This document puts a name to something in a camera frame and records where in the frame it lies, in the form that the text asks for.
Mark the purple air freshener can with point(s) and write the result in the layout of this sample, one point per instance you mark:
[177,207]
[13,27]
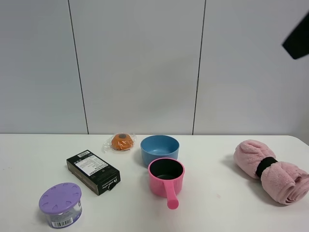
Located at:
[61,205]

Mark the blue bowl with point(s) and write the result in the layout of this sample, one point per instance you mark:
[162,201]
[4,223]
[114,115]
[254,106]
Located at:
[158,146]

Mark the orange bun in plastic wrap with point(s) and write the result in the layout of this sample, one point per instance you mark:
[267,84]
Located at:
[120,142]

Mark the black product box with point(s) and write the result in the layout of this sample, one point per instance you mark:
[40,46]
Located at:
[94,172]

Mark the pink rolled towel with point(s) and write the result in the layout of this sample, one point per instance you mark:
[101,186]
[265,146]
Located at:
[284,182]

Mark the pink saucepan with handle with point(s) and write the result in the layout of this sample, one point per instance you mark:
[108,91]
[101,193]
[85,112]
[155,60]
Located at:
[166,179]

